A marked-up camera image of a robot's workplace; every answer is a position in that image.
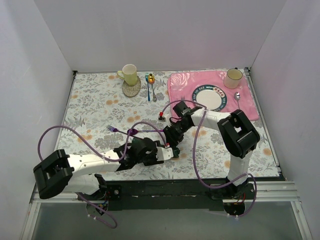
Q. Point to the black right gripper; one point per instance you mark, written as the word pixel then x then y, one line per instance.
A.
pixel 170 133

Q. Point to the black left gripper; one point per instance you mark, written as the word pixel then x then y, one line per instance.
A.
pixel 148 156

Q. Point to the dark green cloth napkin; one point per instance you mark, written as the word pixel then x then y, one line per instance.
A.
pixel 176 152

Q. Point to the purple spoon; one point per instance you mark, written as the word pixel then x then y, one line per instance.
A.
pixel 135 131

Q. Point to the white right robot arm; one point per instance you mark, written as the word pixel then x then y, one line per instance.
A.
pixel 239 136

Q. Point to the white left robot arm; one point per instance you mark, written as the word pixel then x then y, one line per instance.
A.
pixel 61 172

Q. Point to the pink rose placemat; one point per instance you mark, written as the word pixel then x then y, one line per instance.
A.
pixel 184 83

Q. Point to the white plate blue rim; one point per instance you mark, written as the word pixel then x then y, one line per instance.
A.
pixel 211 96

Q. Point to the speckled round coaster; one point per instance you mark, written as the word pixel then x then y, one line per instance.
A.
pixel 131 90

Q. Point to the gold rainbow spoon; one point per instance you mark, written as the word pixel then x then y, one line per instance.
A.
pixel 151 80

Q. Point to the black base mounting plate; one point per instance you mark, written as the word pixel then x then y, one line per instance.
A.
pixel 169 195

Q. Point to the silver spoon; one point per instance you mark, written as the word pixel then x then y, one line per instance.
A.
pixel 237 97

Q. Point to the yellow-green mug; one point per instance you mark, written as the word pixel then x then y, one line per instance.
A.
pixel 128 74

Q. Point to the cream enamel mug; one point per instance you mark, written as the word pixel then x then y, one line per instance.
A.
pixel 232 78

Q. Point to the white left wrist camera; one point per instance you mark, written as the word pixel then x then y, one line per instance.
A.
pixel 164 153

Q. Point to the blue handled spoon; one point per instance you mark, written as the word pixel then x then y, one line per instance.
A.
pixel 148 86

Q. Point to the aluminium frame rail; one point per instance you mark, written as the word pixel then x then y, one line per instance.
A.
pixel 267 191

